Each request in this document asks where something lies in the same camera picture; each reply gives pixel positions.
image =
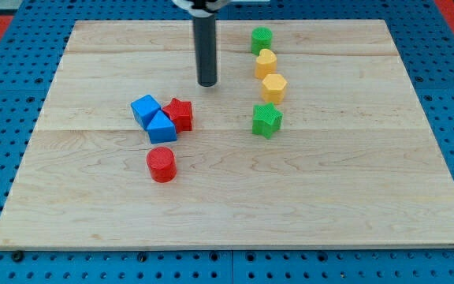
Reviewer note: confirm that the red cylinder block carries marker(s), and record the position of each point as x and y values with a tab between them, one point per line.
161	162

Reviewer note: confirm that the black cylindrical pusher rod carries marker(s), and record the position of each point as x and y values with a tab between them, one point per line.
204	32

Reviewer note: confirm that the yellow hexagon block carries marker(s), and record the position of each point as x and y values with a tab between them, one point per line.
273	88

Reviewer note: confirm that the red star block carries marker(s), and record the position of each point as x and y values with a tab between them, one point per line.
180	113

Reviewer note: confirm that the green cylinder block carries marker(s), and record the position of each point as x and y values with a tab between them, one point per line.
261	38

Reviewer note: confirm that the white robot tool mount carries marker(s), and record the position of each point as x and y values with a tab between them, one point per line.
201	8

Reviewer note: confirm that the green star block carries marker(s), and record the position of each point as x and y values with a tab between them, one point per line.
266	120

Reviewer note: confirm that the blue triangle block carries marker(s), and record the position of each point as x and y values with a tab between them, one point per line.
161	129

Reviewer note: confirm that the blue cube block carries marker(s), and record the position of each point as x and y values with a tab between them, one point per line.
144	109

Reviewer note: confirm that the light wooden board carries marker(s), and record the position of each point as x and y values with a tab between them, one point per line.
355	164

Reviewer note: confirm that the yellow heart block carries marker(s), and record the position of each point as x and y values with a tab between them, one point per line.
265	63

